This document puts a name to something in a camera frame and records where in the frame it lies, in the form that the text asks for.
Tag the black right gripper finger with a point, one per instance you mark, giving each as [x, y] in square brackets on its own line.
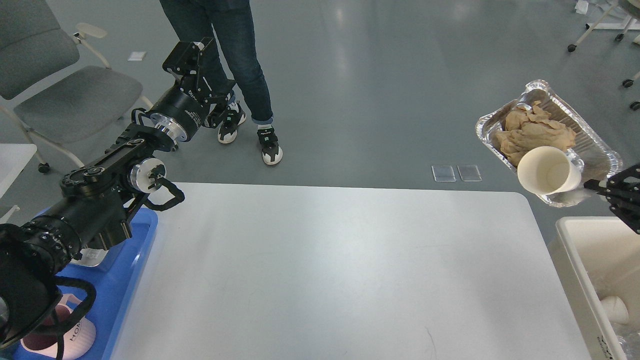
[622, 192]

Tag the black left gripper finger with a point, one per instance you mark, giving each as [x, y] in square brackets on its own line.
[186, 63]
[221, 112]

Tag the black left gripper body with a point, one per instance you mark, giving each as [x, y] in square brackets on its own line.
[178, 114]

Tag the aluminium foil tray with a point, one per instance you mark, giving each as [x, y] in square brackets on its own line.
[594, 159]

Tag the white paper cup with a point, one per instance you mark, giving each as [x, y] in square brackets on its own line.
[547, 170]

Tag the brown paper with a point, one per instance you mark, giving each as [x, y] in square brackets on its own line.
[527, 129]

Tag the pink ribbed mug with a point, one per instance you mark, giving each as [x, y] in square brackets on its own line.
[76, 341]

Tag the stainless steel rectangular tray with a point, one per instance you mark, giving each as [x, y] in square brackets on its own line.
[97, 260]

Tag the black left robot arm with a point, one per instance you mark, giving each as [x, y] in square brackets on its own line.
[99, 201]

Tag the seated person dark clothes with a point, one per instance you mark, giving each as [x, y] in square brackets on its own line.
[230, 25]

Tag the white bin right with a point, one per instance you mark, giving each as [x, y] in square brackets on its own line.
[597, 257]

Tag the black caster wheels right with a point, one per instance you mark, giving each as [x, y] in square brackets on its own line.
[632, 83]

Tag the white cup in bin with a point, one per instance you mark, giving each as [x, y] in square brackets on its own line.
[615, 310]

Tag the grey office chair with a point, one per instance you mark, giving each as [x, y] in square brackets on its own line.
[35, 47]

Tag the clear floor plate right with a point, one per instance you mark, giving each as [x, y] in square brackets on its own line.
[469, 173]

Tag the clear floor plate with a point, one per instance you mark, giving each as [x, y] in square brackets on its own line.
[469, 173]
[443, 173]

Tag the white side table left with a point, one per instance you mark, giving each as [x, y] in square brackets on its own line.
[14, 157]

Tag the blue plastic tray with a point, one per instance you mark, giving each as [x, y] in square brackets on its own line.
[116, 283]

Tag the clear floor plate left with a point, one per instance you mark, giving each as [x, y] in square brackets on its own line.
[443, 173]

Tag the white rolling cart frame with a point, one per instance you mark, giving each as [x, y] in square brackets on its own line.
[616, 15]

